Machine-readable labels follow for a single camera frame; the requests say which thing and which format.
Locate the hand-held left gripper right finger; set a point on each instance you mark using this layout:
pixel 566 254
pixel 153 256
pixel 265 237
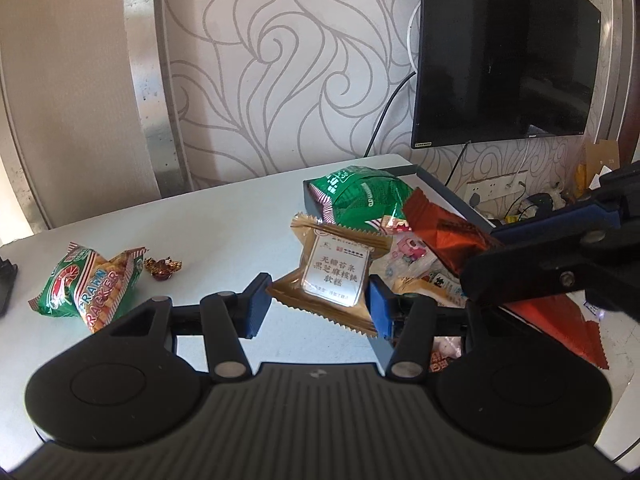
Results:
pixel 379 311

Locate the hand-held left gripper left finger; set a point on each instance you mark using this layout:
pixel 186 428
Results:
pixel 260 306

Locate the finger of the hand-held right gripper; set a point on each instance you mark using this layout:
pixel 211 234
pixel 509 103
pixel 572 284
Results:
pixel 555 220
pixel 525 275

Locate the metal wall trim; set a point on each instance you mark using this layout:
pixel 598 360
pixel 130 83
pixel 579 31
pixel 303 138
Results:
pixel 155 110
pixel 619 85

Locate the red gold wrapped candy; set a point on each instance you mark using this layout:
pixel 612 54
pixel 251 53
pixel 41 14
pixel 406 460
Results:
pixel 162 267

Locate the black television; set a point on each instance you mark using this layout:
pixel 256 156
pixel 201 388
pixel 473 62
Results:
pixel 500 50

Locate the black power adapter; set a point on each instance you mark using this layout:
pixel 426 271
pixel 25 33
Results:
pixel 541 202

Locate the orange red snack packet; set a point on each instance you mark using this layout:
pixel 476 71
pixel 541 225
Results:
pixel 550 325

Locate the black phone stand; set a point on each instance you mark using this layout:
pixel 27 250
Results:
pixel 7 285

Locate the grey box with white inside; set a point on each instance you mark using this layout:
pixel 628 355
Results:
pixel 450 198

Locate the green cracker bag with window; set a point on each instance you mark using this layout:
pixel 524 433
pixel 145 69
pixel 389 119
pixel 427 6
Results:
pixel 85 285

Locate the brown cake packet white label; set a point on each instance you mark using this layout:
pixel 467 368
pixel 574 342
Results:
pixel 335 270

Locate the white wall socket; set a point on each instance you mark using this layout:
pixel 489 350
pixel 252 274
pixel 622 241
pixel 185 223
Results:
pixel 492 189

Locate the brown cardboard box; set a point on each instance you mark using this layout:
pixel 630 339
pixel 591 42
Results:
pixel 600 156

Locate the long red bar packet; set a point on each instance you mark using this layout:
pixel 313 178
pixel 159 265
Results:
pixel 440 235

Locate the pink peach print candy packet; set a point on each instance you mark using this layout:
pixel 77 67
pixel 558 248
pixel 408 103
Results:
pixel 407 254

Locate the crumpled green cracker bag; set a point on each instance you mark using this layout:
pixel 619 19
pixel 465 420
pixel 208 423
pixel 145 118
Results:
pixel 365 195

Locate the small white printed packet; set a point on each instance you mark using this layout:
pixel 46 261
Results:
pixel 445 285

